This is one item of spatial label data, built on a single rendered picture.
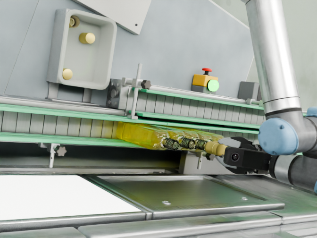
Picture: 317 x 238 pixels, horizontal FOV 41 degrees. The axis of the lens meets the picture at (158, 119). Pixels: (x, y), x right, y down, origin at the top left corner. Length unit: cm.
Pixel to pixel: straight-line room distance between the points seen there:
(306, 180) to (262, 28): 35
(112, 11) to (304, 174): 80
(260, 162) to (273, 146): 22
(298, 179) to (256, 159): 12
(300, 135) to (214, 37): 95
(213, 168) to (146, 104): 42
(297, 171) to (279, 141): 18
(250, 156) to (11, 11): 79
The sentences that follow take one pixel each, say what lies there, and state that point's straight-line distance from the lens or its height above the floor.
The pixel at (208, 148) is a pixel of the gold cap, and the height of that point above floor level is 117.
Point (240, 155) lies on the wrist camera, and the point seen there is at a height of 133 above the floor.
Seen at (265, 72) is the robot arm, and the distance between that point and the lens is 90.
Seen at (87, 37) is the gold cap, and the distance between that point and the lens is 135.
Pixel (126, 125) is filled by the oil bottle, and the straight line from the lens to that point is 130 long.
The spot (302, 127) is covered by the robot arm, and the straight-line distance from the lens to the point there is 90.
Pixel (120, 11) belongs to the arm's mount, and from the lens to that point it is 146.
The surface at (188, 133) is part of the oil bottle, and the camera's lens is 126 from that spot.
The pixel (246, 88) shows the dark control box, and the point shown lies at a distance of 185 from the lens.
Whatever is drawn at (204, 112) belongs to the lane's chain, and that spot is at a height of 88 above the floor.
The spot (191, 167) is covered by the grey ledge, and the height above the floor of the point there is 88.
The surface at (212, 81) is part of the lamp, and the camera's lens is 163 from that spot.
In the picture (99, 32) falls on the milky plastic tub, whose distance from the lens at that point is 142.
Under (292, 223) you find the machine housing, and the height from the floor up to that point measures 139.
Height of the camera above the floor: 201
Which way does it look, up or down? 52 degrees down
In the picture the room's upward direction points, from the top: 103 degrees clockwise
